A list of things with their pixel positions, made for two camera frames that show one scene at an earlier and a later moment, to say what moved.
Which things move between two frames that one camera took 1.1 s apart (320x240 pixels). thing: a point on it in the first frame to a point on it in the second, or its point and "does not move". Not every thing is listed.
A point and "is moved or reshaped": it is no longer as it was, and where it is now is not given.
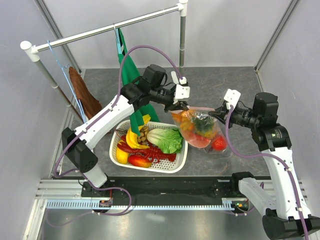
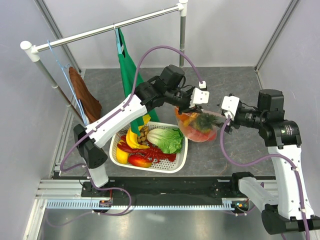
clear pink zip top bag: x=200 y=129 is moved or reshaped
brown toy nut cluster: x=142 y=139 does not move
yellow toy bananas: x=132 y=137 does not move
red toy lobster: x=149 y=151 does not move
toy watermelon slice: x=198 y=141 to x=198 y=136
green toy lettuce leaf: x=170 y=140 does not move
